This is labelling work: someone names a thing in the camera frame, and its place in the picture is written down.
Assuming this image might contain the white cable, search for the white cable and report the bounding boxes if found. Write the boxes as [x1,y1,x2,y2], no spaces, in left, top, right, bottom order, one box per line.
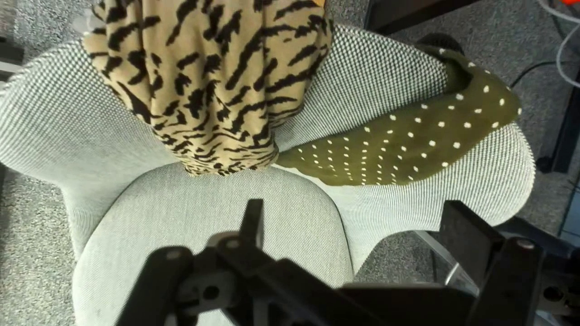
[537,0,580,87]

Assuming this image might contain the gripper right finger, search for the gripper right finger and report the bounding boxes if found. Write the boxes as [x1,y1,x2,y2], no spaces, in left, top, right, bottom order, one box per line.
[438,200,545,326]

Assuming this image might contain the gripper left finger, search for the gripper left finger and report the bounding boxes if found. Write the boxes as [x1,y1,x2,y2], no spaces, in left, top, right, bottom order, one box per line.
[116,198,358,326]

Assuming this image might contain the grey fabric chair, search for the grey fabric chair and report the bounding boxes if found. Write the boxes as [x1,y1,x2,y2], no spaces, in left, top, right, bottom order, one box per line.
[0,23,536,326]

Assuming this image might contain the animal print cloth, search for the animal print cloth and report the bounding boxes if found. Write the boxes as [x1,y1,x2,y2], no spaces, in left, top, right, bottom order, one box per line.
[82,0,335,176]

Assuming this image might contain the green polka dot cloth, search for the green polka dot cloth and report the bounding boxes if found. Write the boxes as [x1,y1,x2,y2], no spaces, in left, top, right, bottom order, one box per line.
[276,44,522,187]

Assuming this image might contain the black cable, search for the black cable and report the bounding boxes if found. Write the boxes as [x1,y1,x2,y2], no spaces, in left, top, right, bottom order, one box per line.
[509,60,580,88]

